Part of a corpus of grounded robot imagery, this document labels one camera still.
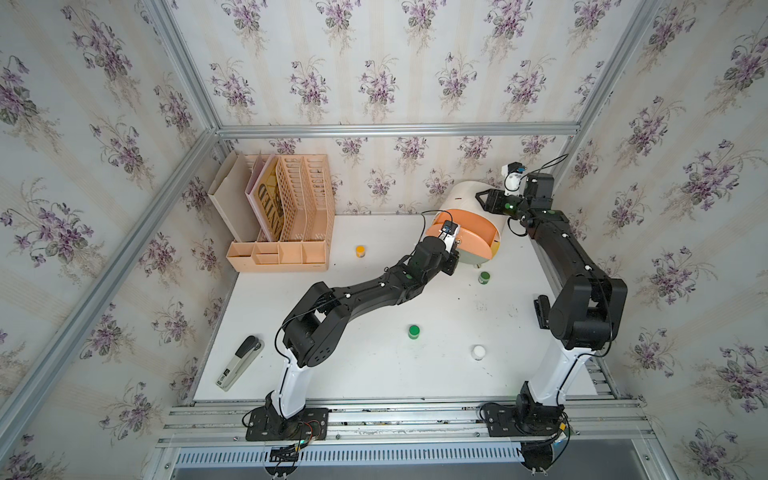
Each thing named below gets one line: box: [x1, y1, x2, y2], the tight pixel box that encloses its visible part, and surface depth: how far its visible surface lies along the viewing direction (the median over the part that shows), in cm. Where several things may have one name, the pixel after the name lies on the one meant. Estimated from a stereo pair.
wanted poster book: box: [245, 154, 285, 242], surface depth 97 cm
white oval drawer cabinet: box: [426, 180, 509, 268], surface depth 89 cm
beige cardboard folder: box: [207, 151, 260, 243], surface depth 92 cm
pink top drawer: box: [425, 209, 501, 260], surface depth 88 cm
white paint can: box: [471, 344, 486, 361], surface depth 85 cm
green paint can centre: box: [408, 324, 421, 340], surface depth 88 cm
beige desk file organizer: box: [225, 154, 335, 273], surface depth 106 cm
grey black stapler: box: [215, 336, 265, 392], surface depth 82 cm
